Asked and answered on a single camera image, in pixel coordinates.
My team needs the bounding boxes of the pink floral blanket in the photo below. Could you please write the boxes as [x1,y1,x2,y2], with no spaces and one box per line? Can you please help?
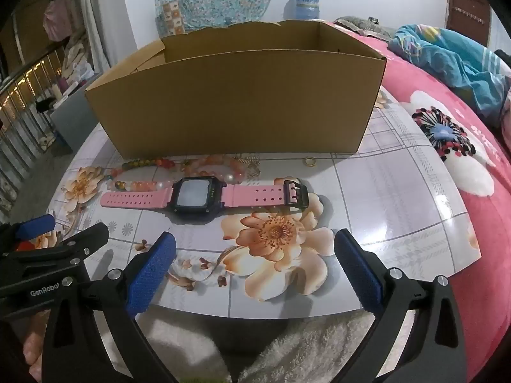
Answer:
[334,28,511,382]

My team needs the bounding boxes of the pink bead bracelet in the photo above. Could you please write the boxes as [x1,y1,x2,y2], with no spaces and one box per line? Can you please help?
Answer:
[176,155,251,186]

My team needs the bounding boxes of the metal railing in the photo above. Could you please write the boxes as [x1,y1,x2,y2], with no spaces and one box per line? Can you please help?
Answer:
[0,48,89,212]

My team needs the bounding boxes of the pink strap digital watch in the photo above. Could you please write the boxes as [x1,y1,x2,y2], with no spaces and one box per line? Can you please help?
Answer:
[101,176,310,218]

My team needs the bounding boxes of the dark cloth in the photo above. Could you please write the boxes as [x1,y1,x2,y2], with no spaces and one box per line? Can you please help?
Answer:
[494,49,511,73]

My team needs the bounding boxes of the brown cardboard box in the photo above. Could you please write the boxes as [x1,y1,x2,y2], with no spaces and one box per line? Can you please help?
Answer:
[85,20,387,158]

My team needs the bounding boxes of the white plastic bags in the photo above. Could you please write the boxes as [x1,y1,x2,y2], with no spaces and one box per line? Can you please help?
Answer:
[63,31,97,85]

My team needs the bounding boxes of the person's left hand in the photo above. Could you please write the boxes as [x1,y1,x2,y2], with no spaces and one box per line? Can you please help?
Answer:
[22,313,49,383]

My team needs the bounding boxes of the grey panel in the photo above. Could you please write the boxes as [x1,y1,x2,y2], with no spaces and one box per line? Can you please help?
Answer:
[50,84,101,153]

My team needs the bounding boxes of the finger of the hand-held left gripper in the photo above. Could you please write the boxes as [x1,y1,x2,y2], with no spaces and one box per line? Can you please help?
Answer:
[0,222,109,288]
[0,214,56,249]

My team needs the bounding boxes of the multicolour bead bracelet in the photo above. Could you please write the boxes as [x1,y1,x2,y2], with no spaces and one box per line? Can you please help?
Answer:
[104,157,177,193]

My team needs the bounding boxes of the person's white fleece garment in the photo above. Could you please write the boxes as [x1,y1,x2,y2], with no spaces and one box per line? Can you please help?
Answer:
[98,306,405,383]

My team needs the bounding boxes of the brown door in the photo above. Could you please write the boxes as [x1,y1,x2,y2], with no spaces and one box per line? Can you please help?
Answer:
[444,0,492,47]

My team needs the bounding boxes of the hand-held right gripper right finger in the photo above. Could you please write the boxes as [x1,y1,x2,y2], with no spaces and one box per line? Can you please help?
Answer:
[333,228,476,383]

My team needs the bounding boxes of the blue water jug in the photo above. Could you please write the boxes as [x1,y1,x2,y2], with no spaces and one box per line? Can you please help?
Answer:
[293,0,322,21]

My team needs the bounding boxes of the blue patterned quilt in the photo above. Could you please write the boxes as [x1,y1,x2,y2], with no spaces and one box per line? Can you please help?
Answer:
[388,24,511,119]

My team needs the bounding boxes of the grey patterned pillow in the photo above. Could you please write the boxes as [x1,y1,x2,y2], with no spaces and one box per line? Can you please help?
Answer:
[334,15,395,41]

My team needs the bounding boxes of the pink hanging garment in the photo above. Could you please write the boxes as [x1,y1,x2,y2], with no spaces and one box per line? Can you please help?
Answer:
[44,0,75,43]

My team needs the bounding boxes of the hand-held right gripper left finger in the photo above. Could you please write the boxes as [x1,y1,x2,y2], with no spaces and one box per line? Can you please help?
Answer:
[41,231,178,383]

